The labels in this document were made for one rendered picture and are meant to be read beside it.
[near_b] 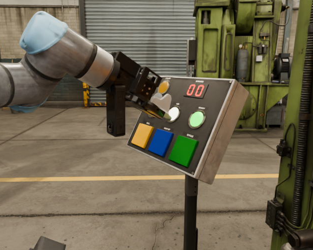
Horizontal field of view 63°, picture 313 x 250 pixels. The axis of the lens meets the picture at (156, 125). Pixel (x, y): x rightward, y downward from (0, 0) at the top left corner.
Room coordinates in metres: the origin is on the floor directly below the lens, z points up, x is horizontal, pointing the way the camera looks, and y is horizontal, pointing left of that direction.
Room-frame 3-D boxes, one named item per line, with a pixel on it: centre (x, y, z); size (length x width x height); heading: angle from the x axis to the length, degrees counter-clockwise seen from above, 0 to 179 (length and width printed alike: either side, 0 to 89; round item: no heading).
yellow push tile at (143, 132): (0.83, 0.05, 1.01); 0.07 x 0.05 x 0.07; 37
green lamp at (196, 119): (0.70, -0.11, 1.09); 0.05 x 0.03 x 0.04; 12
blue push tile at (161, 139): (0.75, -0.02, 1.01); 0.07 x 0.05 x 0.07; 37
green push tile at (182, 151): (0.67, -0.08, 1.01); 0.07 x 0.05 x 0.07; 37
